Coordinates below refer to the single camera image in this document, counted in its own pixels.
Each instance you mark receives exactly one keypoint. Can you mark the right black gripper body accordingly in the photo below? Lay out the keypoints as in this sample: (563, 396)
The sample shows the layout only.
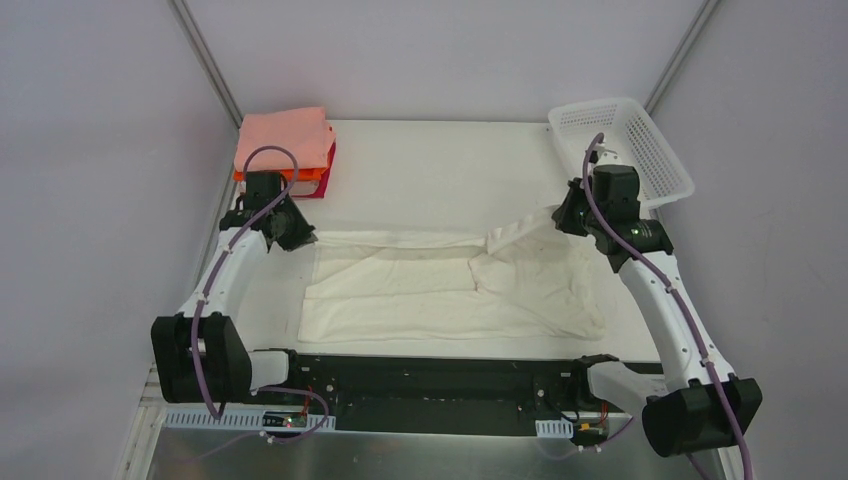
(568, 214)

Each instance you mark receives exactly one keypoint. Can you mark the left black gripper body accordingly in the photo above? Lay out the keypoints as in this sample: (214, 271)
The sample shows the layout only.
(294, 234)

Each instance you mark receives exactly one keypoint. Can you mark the white t shirt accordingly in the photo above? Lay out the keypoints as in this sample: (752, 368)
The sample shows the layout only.
(524, 279)

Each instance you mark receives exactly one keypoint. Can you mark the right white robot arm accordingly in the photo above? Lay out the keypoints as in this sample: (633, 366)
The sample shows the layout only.
(700, 403)

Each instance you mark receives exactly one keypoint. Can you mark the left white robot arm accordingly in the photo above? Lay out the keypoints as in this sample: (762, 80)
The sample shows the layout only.
(202, 352)

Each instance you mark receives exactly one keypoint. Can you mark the white plastic basket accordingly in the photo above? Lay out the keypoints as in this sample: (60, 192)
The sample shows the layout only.
(629, 131)

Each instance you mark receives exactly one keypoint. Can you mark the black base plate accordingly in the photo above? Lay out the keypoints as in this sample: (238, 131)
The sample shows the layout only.
(487, 397)

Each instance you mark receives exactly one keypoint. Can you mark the right white cable duct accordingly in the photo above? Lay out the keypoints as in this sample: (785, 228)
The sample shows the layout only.
(554, 429)

